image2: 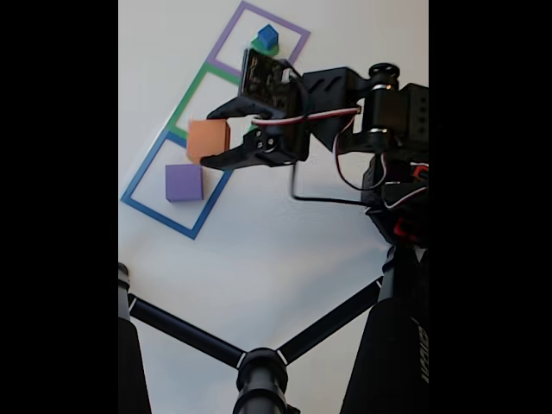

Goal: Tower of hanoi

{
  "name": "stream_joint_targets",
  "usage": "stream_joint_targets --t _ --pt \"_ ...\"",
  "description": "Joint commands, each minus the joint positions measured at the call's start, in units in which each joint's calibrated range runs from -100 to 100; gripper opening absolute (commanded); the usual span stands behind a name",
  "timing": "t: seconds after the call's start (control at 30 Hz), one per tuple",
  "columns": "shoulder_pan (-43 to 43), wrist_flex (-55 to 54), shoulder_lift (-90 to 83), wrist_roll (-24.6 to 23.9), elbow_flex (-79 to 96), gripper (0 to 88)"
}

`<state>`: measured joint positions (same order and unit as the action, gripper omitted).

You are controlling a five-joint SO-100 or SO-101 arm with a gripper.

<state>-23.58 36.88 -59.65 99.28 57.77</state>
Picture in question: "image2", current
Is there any orange block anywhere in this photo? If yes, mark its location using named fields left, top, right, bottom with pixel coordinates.
left=185, top=118, right=232, bottom=166

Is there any purple block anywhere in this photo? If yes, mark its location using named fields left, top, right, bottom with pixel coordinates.
left=165, top=163, right=204, bottom=204

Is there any green block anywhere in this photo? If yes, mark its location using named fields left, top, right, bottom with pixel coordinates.
left=248, top=36, right=280, bottom=56

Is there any small blue cube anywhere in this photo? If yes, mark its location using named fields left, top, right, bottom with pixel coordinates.
left=257, top=23, right=277, bottom=49

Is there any black red table clamp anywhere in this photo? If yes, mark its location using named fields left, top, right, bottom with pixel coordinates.
left=392, top=216, right=422, bottom=243

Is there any red white servo cable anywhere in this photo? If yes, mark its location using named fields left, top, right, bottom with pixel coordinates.
left=249, top=105, right=430, bottom=210

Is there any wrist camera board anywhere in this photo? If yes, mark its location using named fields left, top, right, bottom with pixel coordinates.
left=237, top=47, right=298, bottom=111

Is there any green square frame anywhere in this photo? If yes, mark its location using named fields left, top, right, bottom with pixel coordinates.
left=166, top=60, right=260, bottom=139

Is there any purple square frame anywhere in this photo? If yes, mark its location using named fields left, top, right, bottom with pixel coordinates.
left=207, top=0, right=311, bottom=78

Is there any black cable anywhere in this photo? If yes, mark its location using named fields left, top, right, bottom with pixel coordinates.
left=289, top=163, right=372, bottom=207

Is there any blue square frame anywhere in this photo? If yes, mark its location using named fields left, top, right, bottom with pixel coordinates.
left=120, top=130, right=235, bottom=241

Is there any black camera tripod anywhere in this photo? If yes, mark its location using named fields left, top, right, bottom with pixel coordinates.
left=118, top=245, right=430, bottom=414

